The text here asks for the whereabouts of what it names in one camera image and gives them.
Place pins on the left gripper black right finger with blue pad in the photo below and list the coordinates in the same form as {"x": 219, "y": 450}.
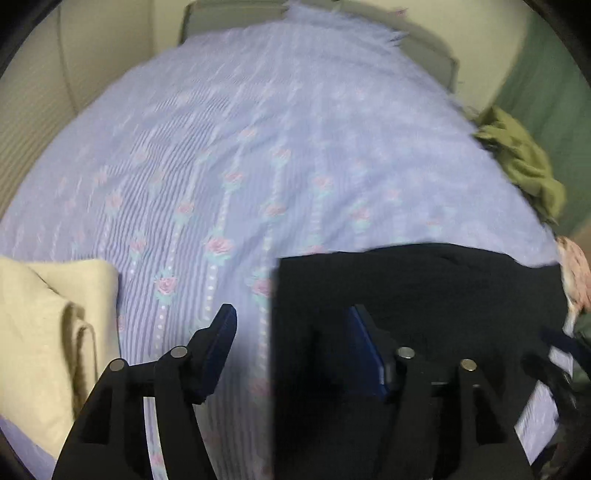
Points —
{"x": 443, "y": 422}

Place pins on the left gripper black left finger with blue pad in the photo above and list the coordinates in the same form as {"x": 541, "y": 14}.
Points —
{"x": 109, "y": 438}

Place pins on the black pants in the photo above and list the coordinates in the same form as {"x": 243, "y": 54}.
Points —
{"x": 446, "y": 302}

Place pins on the cream folded garment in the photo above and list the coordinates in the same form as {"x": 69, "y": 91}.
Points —
{"x": 58, "y": 334}

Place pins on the olive green knit sweater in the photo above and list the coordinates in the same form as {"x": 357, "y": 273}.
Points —
{"x": 523, "y": 161}

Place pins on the green curtain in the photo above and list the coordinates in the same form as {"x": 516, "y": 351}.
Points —
{"x": 549, "y": 95}

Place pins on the purple floral bed sheet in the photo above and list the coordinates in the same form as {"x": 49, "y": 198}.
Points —
{"x": 195, "y": 172}

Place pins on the grey upholstered headboard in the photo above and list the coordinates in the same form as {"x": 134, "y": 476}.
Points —
{"x": 425, "y": 48}

